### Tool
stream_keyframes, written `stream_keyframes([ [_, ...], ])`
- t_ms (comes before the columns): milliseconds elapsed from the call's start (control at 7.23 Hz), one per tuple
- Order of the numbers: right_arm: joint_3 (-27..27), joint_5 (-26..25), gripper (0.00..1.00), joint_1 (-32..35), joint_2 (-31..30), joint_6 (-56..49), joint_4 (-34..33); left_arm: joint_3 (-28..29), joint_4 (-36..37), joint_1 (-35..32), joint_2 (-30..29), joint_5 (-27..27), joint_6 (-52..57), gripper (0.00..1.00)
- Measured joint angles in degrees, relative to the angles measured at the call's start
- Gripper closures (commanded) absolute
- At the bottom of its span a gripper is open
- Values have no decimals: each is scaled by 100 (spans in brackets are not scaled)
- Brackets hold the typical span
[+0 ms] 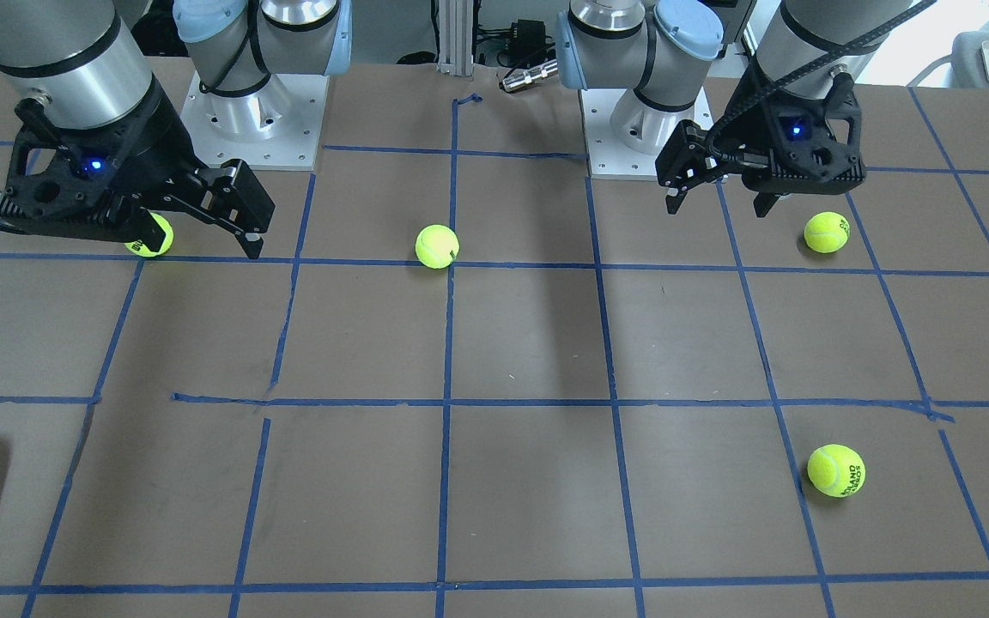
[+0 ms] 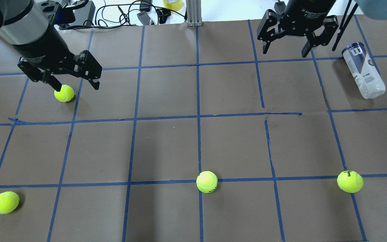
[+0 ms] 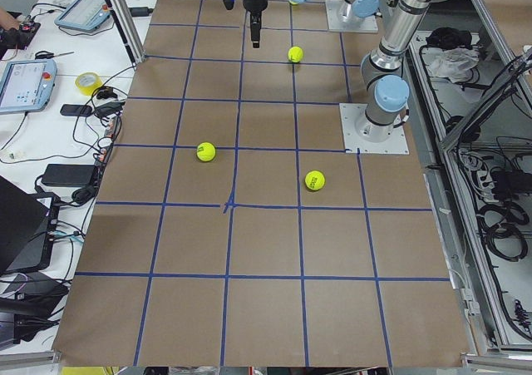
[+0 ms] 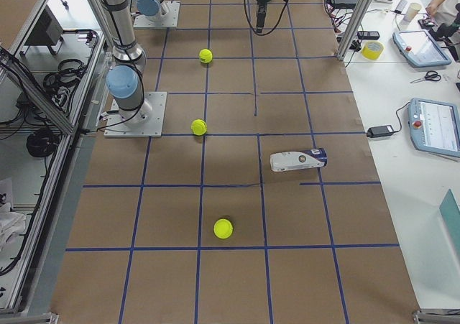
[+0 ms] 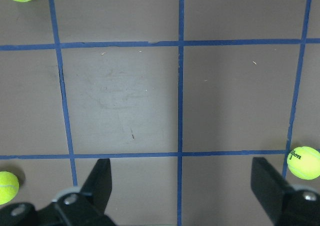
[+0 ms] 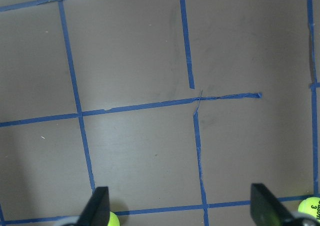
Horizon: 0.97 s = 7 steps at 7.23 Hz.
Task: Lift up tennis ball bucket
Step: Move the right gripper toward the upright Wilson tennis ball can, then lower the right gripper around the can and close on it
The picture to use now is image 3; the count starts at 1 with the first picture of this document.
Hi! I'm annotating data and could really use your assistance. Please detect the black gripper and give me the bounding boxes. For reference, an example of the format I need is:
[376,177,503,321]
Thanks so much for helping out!
[243,0,268,49]

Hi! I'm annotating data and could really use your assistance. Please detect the tennis ball under gripper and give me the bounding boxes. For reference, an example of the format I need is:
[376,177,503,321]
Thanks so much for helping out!
[288,46,304,63]

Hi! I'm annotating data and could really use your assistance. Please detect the centre tennis ball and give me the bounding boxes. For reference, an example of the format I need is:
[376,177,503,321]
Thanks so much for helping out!
[196,141,216,162]

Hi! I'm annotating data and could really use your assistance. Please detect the tennis ball near base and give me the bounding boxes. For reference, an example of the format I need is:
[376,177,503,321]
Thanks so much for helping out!
[304,170,326,191]

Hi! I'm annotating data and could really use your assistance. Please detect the far blue teach pendant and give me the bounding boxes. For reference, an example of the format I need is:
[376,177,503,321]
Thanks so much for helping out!
[54,0,111,32]

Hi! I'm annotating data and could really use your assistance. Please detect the blue teach pendant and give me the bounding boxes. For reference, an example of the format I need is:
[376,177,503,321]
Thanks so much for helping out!
[1,59,57,114]
[54,0,111,32]

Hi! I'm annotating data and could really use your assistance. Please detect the yellow tape roll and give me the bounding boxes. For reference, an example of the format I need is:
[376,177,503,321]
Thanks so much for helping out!
[75,72,103,96]

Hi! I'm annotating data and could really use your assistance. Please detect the crumpled white cloth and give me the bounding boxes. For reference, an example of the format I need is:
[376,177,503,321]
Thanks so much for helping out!
[427,48,480,83]

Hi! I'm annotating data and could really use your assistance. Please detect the black phone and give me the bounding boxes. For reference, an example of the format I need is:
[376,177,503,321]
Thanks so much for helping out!
[60,104,93,117]

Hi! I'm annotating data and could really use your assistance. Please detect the black scissors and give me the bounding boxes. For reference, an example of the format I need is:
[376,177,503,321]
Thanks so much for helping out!
[34,51,73,59]

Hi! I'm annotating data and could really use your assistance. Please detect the near blue teach pendant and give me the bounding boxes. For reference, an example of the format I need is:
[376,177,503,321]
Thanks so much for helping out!
[1,59,57,114]

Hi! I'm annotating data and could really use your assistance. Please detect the person at desk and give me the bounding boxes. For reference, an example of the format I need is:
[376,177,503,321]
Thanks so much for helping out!
[0,8,26,58]

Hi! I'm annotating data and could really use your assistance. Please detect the black power adapter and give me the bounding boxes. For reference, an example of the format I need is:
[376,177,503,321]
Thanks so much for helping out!
[42,164,96,187]

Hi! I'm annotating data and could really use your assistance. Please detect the black laptop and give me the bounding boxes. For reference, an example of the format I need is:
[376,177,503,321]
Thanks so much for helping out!
[1,178,59,275]

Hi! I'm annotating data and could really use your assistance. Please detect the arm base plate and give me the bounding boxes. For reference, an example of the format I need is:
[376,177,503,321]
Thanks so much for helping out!
[326,0,379,33]
[339,103,409,155]

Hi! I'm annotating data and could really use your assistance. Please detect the aluminium frame post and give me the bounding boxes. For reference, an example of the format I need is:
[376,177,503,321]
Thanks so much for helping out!
[105,0,145,67]

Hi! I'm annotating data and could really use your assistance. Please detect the coiled black cables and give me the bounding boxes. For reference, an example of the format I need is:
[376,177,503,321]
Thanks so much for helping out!
[473,200,531,264]

